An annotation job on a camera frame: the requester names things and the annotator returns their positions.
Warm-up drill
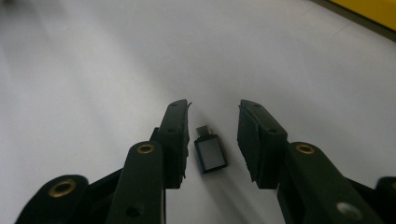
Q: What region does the yellow black storage organizer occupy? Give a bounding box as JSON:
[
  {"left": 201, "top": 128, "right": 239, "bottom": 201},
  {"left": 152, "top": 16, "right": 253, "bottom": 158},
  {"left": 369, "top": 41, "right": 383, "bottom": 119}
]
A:
[{"left": 329, "top": 0, "right": 396, "bottom": 32}]

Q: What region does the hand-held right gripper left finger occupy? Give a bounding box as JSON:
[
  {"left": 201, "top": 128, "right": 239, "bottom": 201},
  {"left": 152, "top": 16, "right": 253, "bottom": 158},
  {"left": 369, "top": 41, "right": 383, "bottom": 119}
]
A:
[{"left": 105, "top": 99, "right": 191, "bottom": 224}]

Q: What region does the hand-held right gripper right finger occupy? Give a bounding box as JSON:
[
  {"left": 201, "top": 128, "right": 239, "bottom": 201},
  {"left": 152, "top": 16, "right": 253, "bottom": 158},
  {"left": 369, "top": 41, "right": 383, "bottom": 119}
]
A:
[{"left": 236, "top": 99, "right": 385, "bottom": 224}]

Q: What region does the small grey usb adapter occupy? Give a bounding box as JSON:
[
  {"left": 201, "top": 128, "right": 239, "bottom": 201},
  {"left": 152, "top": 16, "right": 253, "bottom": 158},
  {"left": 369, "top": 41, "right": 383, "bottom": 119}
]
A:
[{"left": 193, "top": 124, "right": 229, "bottom": 175}]

